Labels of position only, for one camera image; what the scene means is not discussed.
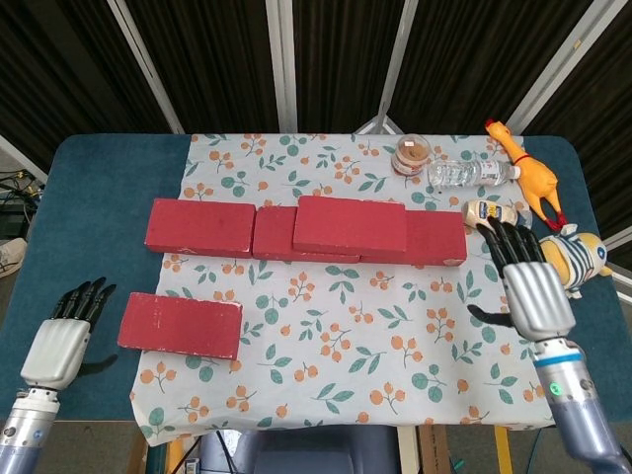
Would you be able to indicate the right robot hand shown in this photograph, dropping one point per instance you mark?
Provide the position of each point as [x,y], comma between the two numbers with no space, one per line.
[538,301]

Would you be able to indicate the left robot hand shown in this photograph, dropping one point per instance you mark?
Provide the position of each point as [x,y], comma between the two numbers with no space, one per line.
[56,353]

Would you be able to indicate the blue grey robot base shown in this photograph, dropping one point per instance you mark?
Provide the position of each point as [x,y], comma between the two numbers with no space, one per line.
[306,451]

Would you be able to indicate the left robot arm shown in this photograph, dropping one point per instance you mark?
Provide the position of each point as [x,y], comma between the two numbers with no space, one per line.
[24,434]

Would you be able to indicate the striped zebra plush toy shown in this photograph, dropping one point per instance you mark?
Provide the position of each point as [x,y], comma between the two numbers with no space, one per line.
[582,257]

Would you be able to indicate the mayonnaise squeeze bottle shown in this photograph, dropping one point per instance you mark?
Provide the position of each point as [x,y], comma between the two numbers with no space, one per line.
[481,212]

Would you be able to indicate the white sneaker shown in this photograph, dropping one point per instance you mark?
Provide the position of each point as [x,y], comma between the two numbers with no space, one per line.
[11,257]

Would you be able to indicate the yellow rubber chicken toy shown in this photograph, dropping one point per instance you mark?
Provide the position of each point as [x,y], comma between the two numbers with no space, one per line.
[533,178]

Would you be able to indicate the clear plastic water bottle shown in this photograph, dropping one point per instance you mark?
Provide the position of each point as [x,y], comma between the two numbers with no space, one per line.
[469,173]

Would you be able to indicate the teal table cover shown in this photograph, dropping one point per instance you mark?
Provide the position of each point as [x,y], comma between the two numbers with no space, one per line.
[99,197]

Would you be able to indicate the brown cardboard box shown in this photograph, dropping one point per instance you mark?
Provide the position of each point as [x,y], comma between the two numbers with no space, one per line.
[432,449]

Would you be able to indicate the clear jar of brown paste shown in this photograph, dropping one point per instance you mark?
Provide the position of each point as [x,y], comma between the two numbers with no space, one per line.
[410,155]

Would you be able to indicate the floral fruit print tablecloth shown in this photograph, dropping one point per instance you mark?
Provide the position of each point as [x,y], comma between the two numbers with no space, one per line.
[316,355]

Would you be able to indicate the dark partition screen white frame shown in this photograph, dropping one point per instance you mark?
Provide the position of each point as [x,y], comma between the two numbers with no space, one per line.
[207,59]

